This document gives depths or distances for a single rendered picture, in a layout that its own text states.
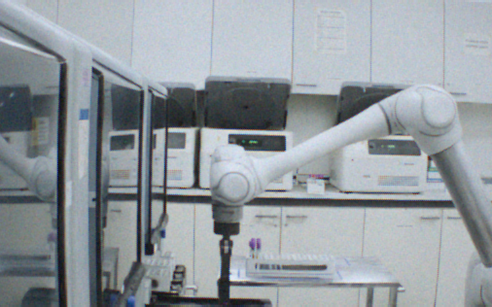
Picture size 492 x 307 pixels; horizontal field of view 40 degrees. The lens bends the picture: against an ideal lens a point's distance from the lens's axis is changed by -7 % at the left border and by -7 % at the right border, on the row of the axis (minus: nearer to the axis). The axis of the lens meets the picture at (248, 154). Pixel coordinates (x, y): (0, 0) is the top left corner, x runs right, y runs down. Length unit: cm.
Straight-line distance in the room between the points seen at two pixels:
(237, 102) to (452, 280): 180
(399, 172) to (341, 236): 53
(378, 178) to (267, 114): 86
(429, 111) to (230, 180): 53
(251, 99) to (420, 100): 282
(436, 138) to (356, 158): 250
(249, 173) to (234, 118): 294
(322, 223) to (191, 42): 140
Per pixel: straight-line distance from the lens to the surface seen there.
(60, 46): 84
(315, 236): 437
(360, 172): 438
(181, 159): 429
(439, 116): 185
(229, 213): 199
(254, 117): 473
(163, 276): 215
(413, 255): 453
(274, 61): 459
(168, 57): 459
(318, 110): 495
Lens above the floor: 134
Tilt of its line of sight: 3 degrees down
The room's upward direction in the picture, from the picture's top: 2 degrees clockwise
